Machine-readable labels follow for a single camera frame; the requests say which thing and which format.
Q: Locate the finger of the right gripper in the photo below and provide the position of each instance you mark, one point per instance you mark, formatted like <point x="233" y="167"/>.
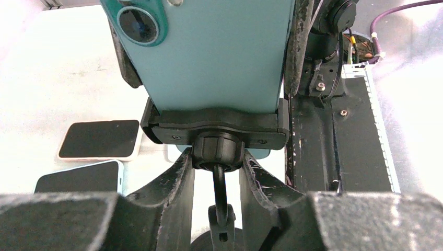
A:
<point x="127" y="69"/>
<point x="296" y="45"/>

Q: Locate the light blue phone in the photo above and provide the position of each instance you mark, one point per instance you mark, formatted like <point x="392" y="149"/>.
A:
<point x="106" y="176"/>

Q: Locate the pink phone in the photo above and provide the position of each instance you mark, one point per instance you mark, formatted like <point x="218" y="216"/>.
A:
<point x="101" y="140"/>

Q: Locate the right controller board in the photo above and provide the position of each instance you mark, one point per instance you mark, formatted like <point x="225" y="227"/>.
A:
<point x="361" y="51"/>

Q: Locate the teal phone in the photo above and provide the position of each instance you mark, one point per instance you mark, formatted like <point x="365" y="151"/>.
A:
<point x="206" y="65"/>

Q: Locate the white flat phone stand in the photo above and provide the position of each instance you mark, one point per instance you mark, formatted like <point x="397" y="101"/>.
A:
<point x="173" y="153"/>

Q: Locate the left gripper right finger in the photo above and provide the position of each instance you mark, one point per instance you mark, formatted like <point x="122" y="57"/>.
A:
<point x="277" y="217"/>

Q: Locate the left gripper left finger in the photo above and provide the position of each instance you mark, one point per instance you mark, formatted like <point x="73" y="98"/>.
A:
<point x="77" y="221"/>

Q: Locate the black gooseneck phone stand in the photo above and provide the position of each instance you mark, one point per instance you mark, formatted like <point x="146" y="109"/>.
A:
<point x="217" y="140"/>

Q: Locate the grey slotted cable duct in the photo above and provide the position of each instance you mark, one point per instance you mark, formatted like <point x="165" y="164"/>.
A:
<point x="351" y="71"/>

